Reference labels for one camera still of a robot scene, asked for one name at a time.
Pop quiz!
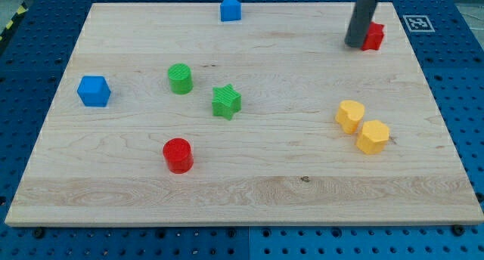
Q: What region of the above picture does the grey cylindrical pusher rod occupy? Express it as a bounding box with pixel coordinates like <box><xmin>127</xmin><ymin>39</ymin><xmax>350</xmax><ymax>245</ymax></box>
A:
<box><xmin>344</xmin><ymin>0</ymin><xmax>379</xmax><ymax>48</ymax></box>

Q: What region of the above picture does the red star block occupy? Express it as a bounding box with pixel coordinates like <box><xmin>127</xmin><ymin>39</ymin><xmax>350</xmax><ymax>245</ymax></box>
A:
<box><xmin>361</xmin><ymin>22</ymin><xmax>385</xmax><ymax>51</ymax></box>

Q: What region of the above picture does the green star block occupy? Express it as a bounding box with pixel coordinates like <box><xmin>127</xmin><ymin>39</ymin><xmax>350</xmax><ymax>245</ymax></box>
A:
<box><xmin>212</xmin><ymin>84</ymin><xmax>241</xmax><ymax>120</ymax></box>

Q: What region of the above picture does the light wooden board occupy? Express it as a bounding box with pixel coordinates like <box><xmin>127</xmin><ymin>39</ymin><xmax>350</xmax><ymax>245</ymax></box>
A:
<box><xmin>5</xmin><ymin>2</ymin><xmax>483</xmax><ymax>228</ymax></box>

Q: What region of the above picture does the white fiducial marker tag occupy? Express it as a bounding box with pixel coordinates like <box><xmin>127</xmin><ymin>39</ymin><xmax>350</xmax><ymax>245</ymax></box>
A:
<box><xmin>403</xmin><ymin>14</ymin><xmax>435</xmax><ymax>33</ymax></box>

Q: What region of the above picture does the yellow heart block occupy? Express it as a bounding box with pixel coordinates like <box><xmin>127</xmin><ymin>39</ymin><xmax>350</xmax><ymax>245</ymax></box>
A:
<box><xmin>335</xmin><ymin>100</ymin><xmax>365</xmax><ymax>134</ymax></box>

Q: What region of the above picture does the yellow hexagon block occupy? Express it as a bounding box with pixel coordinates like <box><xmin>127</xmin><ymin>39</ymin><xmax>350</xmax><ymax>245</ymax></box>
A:
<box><xmin>355</xmin><ymin>119</ymin><xmax>390</xmax><ymax>155</ymax></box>

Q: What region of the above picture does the blue triangular prism block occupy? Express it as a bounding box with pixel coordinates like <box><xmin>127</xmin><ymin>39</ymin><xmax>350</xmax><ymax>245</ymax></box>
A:
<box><xmin>219</xmin><ymin>0</ymin><xmax>241</xmax><ymax>22</ymax></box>

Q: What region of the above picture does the green cylinder block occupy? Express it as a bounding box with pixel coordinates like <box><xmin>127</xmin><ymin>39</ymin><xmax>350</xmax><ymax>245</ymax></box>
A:
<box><xmin>167</xmin><ymin>63</ymin><xmax>193</xmax><ymax>94</ymax></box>

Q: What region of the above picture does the red cylinder block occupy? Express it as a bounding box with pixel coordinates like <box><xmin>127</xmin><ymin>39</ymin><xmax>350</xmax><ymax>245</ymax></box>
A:
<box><xmin>162</xmin><ymin>138</ymin><xmax>194</xmax><ymax>174</ymax></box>

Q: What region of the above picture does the blue hexagon block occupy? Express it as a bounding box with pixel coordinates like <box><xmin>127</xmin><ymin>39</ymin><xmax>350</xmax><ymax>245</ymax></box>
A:
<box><xmin>76</xmin><ymin>76</ymin><xmax>111</xmax><ymax>107</ymax></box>

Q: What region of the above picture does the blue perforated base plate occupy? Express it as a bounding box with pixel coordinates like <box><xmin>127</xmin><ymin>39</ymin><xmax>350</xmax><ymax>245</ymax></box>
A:
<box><xmin>1</xmin><ymin>0</ymin><xmax>483</xmax><ymax>259</ymax></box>

